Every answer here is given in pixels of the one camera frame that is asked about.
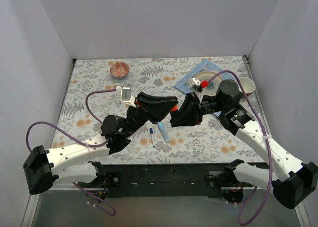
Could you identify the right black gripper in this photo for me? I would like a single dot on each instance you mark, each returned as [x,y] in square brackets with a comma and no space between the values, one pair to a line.
[197,108]

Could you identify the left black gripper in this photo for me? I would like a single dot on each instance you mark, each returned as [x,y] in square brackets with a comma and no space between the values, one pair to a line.
[140,108]

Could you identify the light blue highlighter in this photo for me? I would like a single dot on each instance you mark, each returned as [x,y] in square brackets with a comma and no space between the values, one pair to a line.
[163,132]

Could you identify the white blue marker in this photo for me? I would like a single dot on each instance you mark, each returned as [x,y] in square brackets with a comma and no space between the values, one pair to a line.
[152,138]

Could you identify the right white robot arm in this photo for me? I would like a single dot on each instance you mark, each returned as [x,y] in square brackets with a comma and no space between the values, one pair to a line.
[290,179]

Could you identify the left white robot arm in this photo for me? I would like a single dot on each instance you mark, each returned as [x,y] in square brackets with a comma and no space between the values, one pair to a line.
[46,167]

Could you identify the blue checked cloth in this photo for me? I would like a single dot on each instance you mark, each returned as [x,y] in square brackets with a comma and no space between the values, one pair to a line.
[181,84]

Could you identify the beige plate blue rings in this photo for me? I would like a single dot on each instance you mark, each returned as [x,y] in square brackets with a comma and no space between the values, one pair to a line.
[211,78]

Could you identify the red patterned small bowl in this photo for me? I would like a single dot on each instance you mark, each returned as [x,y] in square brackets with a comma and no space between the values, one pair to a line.
[119,70]

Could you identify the red white mug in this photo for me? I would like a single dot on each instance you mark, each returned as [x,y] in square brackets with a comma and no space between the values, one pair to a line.
[248,85]

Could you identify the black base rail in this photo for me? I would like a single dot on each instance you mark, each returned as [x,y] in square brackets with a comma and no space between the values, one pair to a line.
[165,180]

